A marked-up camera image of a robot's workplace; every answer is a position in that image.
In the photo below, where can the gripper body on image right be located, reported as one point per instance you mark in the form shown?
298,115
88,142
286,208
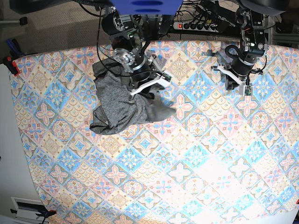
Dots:
241,66

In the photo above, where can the red black clamp left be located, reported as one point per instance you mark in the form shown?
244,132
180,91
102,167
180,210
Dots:
11,65

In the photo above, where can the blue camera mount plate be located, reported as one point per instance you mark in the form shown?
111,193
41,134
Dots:
131,7

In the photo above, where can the white power strip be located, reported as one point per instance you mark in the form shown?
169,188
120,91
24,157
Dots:
195,27

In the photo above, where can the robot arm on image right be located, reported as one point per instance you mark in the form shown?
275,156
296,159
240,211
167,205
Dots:
252,30

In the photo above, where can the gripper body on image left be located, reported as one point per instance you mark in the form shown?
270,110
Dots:
144,71

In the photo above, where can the white vent panel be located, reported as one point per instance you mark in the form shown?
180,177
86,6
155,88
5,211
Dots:
26,209

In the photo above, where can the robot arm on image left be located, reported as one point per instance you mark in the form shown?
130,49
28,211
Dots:
127,32

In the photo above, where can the patterned tablecloth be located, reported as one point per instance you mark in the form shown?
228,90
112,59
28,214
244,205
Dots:
222,158

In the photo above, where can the black orange clamp bottom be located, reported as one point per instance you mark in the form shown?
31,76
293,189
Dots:
46,213

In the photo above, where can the grey t-shirt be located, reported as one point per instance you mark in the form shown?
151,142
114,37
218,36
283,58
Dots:
118,109

